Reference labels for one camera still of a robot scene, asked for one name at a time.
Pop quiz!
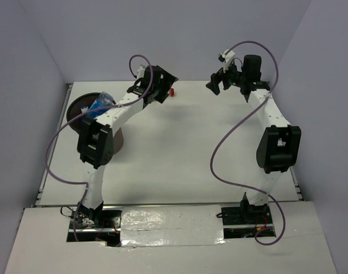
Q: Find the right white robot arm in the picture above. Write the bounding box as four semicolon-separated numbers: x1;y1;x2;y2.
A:
206;51;301;225

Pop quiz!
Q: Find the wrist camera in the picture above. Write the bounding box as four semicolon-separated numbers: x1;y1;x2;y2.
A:
218;49;236;72
136;65;147;79

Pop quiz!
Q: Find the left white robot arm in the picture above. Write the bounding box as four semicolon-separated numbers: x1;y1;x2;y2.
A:
77;65;178;228

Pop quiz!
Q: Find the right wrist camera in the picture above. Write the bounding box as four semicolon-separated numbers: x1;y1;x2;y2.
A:
218;49;236;72

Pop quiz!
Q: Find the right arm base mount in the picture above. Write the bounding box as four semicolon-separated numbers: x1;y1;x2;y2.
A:
216;204;276;239

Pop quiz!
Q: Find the silver foil sheet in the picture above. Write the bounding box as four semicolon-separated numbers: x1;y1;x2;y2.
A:
120;205;225;247

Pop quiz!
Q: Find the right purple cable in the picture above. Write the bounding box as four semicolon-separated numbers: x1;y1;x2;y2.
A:
210;41;286;246

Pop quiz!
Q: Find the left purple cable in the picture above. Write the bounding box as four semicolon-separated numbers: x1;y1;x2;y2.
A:
44;54;156;243

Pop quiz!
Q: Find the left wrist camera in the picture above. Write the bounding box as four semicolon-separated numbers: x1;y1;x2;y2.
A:
136;65;147;79

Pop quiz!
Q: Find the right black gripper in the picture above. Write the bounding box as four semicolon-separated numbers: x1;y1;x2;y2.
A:
205;59;246;96

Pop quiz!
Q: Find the purple cable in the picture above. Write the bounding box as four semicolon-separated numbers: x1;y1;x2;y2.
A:
210;41;286;246
44;54;156;243

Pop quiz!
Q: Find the blue label bottle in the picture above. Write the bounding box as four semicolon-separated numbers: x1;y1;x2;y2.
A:
87;92;116;118
80;106;89;114

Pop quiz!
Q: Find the dark brown round bin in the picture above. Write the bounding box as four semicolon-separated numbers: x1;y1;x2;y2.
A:
66;92;124;152

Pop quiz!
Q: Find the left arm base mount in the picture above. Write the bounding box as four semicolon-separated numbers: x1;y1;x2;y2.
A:
60;207;122;247

